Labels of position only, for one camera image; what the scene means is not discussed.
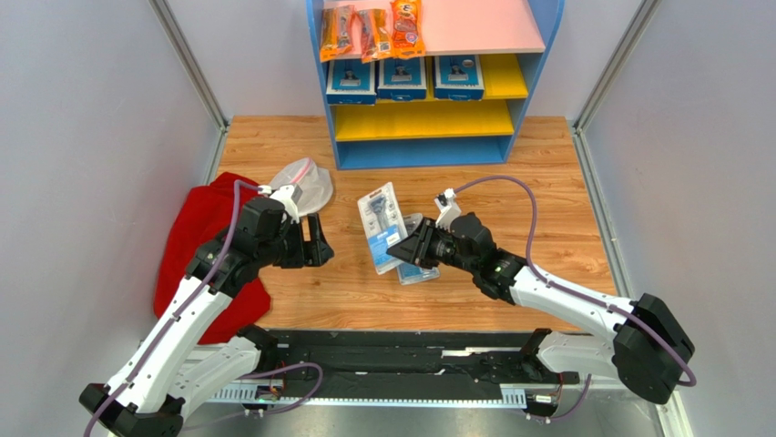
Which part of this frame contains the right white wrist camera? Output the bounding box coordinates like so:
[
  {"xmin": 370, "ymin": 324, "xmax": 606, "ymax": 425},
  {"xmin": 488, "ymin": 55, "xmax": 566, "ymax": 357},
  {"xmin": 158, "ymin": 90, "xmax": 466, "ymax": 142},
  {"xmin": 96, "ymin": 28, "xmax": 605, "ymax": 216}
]
[{"xmin": 434, "ymin": 188, "xmax": 462, "ymax": 231}]

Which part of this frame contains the blue shelf unit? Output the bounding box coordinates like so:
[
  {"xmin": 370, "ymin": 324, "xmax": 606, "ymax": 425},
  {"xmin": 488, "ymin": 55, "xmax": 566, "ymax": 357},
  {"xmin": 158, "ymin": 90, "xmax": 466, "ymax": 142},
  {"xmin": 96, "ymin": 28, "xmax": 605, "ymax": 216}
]
[{"xmin": 307, "ymin": 1, "xmax": 565, "ymax": 169}]

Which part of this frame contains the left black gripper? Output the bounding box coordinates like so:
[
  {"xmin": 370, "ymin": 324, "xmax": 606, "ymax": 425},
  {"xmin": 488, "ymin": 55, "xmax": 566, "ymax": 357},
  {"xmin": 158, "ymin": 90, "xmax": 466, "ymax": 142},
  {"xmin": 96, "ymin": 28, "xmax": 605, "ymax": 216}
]
[{"xmin": 258, "ymin": 213, "xmax": 335, "ymax": 269}]

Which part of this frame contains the orange razor pack on shelf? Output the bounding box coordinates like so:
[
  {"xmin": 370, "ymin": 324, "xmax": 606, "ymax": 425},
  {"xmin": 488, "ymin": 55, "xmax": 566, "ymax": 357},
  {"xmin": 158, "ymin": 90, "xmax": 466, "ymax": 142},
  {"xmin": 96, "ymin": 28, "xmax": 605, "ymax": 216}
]
[{"xmin": 319, "ymin": 5, "xmax": 355, "ymax": 62}]

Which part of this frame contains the orange BIC razor bag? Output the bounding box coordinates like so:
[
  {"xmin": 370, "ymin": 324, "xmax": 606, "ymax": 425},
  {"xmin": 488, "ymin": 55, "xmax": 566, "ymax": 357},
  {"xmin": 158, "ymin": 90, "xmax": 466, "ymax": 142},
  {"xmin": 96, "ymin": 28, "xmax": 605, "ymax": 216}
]
[{"xmin": 391, "ymin": 0, "xmax": 425, "ymax": 59}]

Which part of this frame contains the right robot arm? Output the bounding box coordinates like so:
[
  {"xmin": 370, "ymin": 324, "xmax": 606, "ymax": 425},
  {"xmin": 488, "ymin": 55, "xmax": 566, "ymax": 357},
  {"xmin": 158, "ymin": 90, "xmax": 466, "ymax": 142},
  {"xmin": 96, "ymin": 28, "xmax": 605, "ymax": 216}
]
[{"xmin": 387, "ymin": 213, "xmax": 695, "ymax": 404}]

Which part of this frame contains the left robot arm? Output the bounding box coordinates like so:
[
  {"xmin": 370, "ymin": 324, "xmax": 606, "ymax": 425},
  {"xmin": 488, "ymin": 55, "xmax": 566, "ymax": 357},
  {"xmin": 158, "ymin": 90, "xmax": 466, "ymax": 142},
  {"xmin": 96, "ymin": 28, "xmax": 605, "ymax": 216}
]
[{"xmin": 78, "ymin": 193, "xmax": 334, "ymax": 436}]

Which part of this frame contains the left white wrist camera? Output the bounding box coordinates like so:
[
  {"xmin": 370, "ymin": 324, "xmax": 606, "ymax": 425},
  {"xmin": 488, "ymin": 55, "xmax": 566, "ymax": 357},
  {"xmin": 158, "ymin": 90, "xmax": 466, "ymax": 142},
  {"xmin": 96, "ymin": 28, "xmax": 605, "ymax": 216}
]
[{"xmin": 257, "ymin": 184, "xmax": 302, "ymax": 224}]

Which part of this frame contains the narrow orange razor pack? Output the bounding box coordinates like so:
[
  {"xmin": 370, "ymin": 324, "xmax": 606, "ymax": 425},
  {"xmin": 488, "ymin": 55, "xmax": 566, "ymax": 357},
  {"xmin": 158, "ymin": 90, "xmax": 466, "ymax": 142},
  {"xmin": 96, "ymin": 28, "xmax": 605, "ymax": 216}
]
[{"xmin": 356, "ymin": 8, "xmax": 393, "ymax": 64}]

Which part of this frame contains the blue razor box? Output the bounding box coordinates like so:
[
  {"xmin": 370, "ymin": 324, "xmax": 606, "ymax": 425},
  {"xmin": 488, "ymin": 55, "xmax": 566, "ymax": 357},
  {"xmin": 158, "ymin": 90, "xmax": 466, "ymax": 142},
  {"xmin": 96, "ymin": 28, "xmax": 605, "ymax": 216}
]
[{"xmin": 433, "ymin": 55, "xmax": 485, "ymax": 101}]

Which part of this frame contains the clear blister razor pack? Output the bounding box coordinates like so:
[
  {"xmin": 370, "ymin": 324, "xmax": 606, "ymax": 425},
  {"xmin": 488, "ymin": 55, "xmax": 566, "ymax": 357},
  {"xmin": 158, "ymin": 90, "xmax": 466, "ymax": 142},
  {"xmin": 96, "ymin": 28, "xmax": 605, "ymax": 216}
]
[
  {"xmin": 397, "ymin": 213, "xmax": 441, "ymax": 286},
  {"xmin": 357, "ymin": 182, "xmax": 408, "ymax": 275}
]

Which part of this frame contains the white blue Harry's box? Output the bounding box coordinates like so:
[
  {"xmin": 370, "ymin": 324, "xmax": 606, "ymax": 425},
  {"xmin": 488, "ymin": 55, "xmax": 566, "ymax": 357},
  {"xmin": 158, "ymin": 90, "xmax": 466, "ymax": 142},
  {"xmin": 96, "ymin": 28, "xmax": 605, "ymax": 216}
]
[
  {"xmin": 325, "ymin": 59, "xmax": 377, "ymax": 106},
  {"xmin": 376, "ymin": 57, "xmax": 428, "ymax": 102}
]

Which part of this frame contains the white mesh zip bag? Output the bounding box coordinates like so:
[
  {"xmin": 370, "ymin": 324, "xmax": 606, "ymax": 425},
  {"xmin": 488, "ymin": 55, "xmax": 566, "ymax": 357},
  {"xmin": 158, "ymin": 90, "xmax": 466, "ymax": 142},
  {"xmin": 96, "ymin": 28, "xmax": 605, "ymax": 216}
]
[{"xmin": 269, "ymin": 158, "xmax": 334, "ymax": 217}]

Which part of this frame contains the red cloth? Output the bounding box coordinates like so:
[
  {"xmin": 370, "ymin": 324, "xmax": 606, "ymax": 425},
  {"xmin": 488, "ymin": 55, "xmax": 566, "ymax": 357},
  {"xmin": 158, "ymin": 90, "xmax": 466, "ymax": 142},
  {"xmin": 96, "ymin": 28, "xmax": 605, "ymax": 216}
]
[{"xmin": 153, "ymin": 172, "xmax": 271, "ymax": 345}]

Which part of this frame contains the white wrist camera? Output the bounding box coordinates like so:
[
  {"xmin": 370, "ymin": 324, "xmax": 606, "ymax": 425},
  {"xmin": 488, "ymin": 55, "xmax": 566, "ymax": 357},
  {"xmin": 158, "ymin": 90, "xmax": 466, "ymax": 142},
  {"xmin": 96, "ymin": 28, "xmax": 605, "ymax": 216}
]
[
  {"xmin": 434, "ymin": 188, "xmax": 462, "ymax": 231},
  {"xmin": 257, "ymin": 184, "xmax": 302, "ymax": 224}
]

